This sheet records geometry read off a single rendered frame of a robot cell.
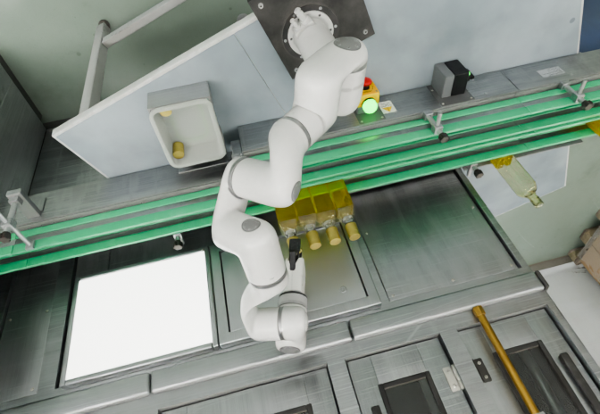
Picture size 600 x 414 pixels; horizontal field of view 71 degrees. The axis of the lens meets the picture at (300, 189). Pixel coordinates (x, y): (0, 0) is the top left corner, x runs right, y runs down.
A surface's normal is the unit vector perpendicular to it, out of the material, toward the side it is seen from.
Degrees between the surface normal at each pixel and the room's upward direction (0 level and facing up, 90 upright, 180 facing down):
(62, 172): 90
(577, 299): 90
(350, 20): 2
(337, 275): 90
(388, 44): 0
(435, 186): 90
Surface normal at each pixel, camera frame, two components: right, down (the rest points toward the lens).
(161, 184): -0.08, -0.66
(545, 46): 0.22, 0.72
